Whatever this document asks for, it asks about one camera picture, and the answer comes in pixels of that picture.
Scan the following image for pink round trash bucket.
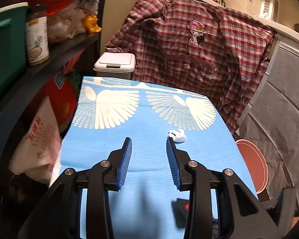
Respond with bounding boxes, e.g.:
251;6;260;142
235;139;269;194

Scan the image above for white lidded trash bin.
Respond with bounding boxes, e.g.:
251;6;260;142
94;52;136;80

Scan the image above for person's right hand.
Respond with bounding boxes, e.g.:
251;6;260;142
291;216;299;229

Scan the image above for black shelf unit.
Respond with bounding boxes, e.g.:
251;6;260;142
0;0;100;238

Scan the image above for white rice sack red text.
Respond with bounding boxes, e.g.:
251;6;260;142
8;97;61;184

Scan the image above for small black sachet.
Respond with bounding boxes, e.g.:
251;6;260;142
171;198;189;229

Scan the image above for grey quilted cover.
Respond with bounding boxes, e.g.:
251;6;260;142
238;48;299;208

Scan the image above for crumpled white tissue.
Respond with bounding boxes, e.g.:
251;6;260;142
168;128;187;143

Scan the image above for blue tablecloth white wing print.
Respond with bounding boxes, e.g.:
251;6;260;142
53;77;255;238

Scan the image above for red printed food bag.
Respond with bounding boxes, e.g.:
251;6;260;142
30;72;77;133

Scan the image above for red plaid shirt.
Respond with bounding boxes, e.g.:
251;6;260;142
105;0;275;132

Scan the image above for green storage box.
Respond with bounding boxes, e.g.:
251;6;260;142
0;2;29;89

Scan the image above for labelled spice jar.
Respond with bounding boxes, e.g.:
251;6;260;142
26;4;49;66

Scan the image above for clear plastic bags on shelf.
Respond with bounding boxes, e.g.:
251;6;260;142
47;0;100;43

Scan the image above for yellow plastic bag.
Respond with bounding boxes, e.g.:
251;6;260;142
82;14;102;33

